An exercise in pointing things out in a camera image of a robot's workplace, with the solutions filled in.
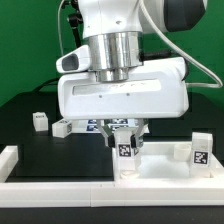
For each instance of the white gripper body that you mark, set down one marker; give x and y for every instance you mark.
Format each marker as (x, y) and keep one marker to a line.
(155, 89)

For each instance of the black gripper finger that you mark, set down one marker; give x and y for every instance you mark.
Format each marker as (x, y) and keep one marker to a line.
(106, 132)
(137, 137)

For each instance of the white square table top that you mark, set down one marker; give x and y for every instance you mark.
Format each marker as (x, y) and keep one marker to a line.
(171, 160)

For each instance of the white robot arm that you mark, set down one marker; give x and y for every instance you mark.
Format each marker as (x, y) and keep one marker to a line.
(127, 67)

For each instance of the white fiducial tag sheet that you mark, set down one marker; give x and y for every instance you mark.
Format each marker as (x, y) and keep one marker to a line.
(90, 126)

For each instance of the white U-shaped obstacle fence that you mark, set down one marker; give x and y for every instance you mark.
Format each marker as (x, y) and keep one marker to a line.
(123, 192)

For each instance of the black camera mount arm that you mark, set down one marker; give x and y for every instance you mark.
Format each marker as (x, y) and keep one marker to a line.
(74, 21)

